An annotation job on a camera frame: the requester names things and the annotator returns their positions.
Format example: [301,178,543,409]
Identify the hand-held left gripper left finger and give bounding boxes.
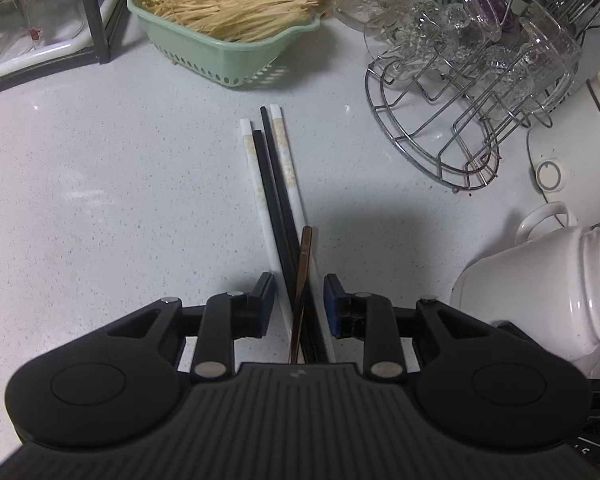
[100,272,277,380]

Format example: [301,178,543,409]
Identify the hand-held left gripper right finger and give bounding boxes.
[323,274,498,380]

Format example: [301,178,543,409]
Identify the brown wooden chopstick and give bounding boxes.
[287,226,314,365]

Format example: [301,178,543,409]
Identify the black chopstick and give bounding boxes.
[252,130,307,363]
[259,105,327,364]

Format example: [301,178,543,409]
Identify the white chopstick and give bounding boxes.
[239,118,294,362]
[270,104,337,364]

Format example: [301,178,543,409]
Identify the white mug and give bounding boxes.
[450,202,600,379]

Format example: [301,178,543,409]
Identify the green plastic basket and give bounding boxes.
[126,0,324,87]

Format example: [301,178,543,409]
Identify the glass goblet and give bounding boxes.
[364,0,469,82]

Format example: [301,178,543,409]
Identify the black induction cooktop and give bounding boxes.
[574,400,600,467]

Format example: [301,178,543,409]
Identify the white electric pot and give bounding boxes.
[526,62,600,227]

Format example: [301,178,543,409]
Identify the enoki mushrooms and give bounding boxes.
[142,0,331,44]

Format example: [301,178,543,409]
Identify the tall glass mug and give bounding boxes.
[480,0,584,107]

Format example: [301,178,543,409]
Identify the black dish rack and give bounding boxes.
[0,0,137,102]

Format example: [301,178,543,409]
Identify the purple-lidded glass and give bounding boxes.
[459,0,519,42]

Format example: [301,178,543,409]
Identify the wire cup rack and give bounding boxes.
[364,0,584,194]

